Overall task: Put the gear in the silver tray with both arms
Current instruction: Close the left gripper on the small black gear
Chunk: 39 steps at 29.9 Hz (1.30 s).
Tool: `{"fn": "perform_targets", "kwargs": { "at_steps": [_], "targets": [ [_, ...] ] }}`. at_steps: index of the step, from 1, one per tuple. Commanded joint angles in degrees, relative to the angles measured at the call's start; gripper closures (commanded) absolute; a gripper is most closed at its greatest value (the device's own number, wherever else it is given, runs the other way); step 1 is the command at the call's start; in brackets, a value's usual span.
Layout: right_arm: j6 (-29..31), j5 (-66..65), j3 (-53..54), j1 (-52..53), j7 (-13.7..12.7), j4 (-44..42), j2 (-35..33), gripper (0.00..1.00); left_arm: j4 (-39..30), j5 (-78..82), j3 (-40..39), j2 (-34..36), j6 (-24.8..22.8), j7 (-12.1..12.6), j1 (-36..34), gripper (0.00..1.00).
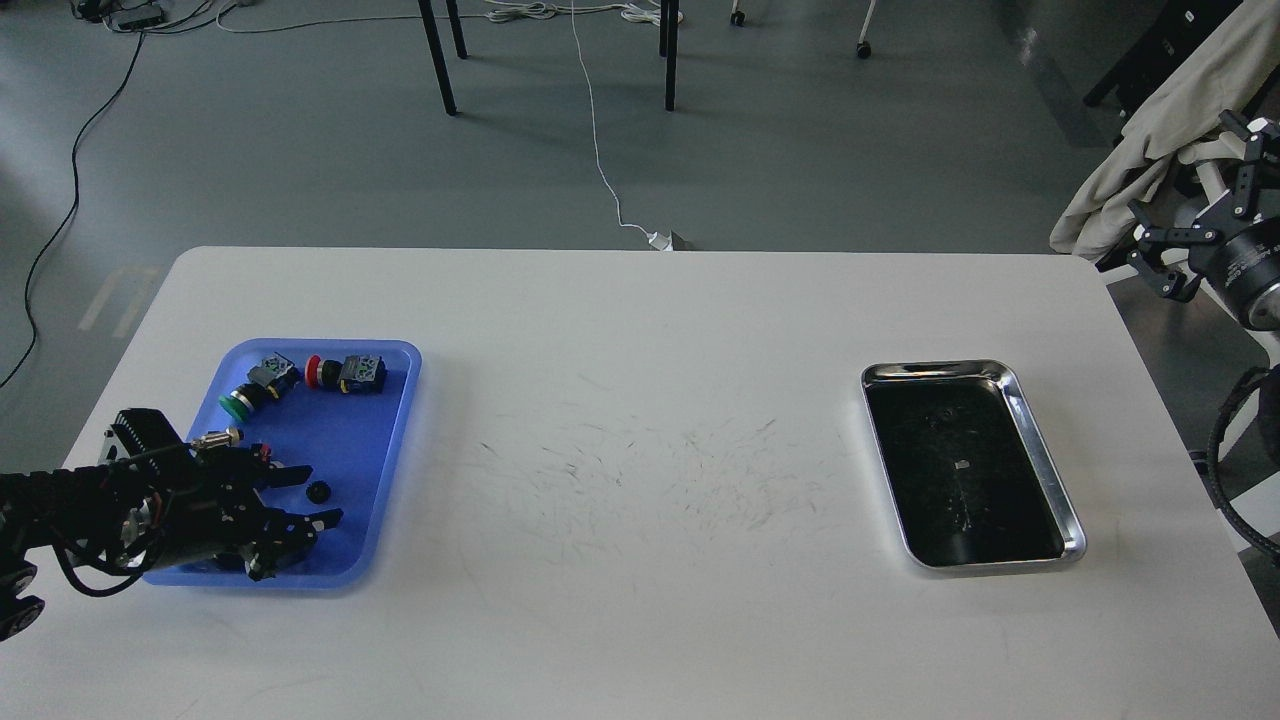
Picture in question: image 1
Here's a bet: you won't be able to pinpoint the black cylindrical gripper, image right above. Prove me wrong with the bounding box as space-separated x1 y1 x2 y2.
1126 110 1279 332

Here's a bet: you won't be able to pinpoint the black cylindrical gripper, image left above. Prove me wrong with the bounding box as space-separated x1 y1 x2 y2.
131 448 346 582

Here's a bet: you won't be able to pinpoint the blue plastic tray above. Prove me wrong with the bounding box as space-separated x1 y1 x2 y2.
145 338 422 592

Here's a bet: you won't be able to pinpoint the silver metal tray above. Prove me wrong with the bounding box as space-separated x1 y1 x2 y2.
860 359 1088 575

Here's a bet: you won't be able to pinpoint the beige cloth on chair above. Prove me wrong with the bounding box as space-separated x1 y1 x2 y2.
1048 1 1279 263

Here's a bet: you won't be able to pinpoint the black table leg left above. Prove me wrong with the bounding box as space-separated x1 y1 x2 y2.
417 0 468 117

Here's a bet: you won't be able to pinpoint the black table leg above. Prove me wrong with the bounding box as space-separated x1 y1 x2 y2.
417 0 468 117
658 0 681 111

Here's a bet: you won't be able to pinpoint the black table leg right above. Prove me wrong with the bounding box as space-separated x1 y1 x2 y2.
658 0 681 111

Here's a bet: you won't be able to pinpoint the green push button switch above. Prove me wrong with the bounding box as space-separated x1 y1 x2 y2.
218 352 302 421

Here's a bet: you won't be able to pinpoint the red push button switch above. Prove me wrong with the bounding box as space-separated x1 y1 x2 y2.
302 354 388 395

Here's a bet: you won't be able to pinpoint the black floor cable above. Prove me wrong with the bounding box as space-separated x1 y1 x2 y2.
0 0 241 391

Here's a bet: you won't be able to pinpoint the white power cable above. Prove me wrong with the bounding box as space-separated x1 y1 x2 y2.
485 0 692 251

